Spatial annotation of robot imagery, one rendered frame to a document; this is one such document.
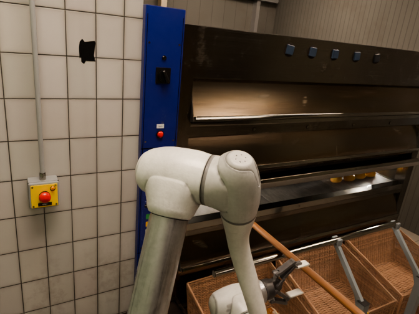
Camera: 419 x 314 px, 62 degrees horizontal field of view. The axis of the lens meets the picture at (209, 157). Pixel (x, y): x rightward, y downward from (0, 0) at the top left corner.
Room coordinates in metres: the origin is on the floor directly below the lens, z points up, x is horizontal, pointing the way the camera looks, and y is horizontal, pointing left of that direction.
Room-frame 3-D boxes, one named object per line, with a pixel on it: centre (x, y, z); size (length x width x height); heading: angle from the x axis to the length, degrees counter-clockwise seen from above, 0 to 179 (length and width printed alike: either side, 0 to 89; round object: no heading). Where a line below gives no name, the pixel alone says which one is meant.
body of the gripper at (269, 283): (1.09, -0.28, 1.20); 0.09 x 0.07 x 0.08; 121
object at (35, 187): (1.16, 0.60, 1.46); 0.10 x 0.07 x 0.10; 121
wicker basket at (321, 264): (1.75, -0.81, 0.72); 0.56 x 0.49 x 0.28; 120
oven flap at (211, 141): (1.97, -0.67, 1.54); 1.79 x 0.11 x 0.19; 121
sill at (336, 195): (1.99, -0.65, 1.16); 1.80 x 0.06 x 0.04; 121
